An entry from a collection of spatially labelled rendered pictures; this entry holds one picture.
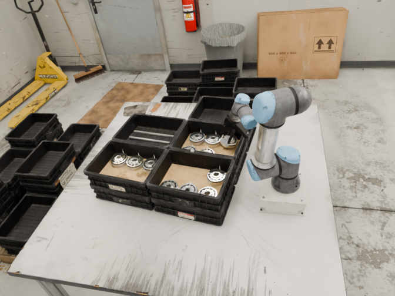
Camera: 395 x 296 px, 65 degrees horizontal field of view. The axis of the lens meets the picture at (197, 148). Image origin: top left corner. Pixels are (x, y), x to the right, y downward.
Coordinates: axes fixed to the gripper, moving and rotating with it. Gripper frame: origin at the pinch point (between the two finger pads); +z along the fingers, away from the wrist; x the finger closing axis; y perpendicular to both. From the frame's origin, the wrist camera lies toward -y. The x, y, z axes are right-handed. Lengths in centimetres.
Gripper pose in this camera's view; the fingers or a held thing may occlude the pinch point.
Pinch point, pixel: (228, 143)
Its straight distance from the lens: 188.6
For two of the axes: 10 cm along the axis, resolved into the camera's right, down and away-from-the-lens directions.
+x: -2.8, 6.6, -7.0
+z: -2.1, 6.6, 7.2
